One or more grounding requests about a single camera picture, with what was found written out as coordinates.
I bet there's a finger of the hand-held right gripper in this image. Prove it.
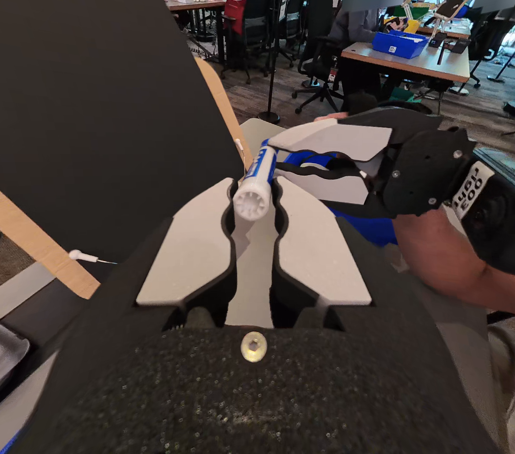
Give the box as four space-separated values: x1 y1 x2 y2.
275 164 371 206
267 118 393 162

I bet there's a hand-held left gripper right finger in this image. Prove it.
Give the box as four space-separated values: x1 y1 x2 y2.
272 176 373 306

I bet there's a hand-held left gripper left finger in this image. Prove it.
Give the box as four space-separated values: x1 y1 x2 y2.
136 178 238 307

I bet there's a blue whiteboard marker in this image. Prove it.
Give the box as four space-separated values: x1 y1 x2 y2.
233 139 279 221

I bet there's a person's right forearm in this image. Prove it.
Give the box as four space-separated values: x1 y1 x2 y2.
392 204 515 311

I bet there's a black pole stand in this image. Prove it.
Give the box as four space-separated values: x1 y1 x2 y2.
257 0 285 125

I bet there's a green bin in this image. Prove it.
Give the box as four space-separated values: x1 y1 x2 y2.
392 87 422 103

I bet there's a black office chair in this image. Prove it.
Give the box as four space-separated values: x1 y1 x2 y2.
222 0 278 85
292 0 344 115

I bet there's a wooden far table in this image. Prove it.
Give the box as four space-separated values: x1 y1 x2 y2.
163 0 228 64
341 41 471 84

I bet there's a small blue bin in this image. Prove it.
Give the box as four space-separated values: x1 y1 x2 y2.
372 30 430 60

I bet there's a red bin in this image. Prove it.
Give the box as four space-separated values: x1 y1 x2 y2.
223 0 247 36

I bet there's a wood-framed black board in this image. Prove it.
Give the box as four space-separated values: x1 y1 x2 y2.
0 0 254 299

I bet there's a dark grey flat case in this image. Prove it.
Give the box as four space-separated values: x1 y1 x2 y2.
0 323 32 387

